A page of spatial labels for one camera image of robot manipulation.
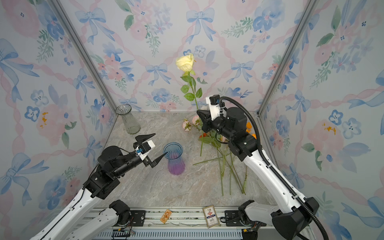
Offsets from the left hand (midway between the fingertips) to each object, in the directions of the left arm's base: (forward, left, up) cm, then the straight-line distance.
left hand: (158, 140), depth 64 cm
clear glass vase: (+31, +28, -26) cm, 49 cm away
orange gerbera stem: (+24, -22, -28) cm, 43 cm away
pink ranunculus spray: (+35, -17, -27) cm, 47 cm away
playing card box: (-23, -24, -32) cm, 46 cm away
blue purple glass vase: (+4, -4, -34) cm, 34 cm away
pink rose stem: (+6, -38, -32) cm, 50 cm away
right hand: (+11, -17, +8) cm, 21 cm away
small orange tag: (-22, -2, -33) cm, 39 cm away
